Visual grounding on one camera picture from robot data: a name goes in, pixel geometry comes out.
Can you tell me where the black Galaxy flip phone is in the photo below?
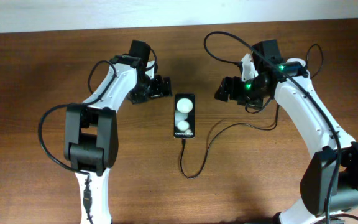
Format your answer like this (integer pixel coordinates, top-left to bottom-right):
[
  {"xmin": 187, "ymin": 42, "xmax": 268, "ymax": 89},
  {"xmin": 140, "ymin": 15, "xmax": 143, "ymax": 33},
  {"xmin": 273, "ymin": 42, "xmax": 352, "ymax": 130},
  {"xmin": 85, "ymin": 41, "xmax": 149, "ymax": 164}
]
[{"xmin": 173, "ymin": 93, "xmax": 195, "ymax": 139}]

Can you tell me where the black charging cable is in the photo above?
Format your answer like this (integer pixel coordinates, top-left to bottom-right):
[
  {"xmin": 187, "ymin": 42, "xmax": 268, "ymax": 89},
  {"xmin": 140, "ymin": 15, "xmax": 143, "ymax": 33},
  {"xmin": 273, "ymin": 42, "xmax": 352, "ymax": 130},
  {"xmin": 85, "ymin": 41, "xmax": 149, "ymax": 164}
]
[{"xmin": 179, "ymin": 43, "xmax": 324, "ymax": 180}]

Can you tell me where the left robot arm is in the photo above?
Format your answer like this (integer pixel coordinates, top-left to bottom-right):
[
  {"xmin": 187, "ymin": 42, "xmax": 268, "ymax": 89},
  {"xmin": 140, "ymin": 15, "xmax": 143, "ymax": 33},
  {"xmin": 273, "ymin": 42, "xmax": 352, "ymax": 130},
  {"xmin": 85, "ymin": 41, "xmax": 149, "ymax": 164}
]
[{"xmin": 64, "ymin": 55, "xmax": 172, "ymax": 224}]

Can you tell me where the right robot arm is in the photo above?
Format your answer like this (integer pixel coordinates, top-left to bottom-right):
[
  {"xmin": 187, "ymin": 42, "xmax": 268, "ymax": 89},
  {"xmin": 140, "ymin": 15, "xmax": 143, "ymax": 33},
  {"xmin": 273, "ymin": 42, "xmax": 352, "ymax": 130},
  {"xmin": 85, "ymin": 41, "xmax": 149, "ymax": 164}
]
[{"xmin": 215, "ymin": 58, "xmax": 358, "ymax": 223}]

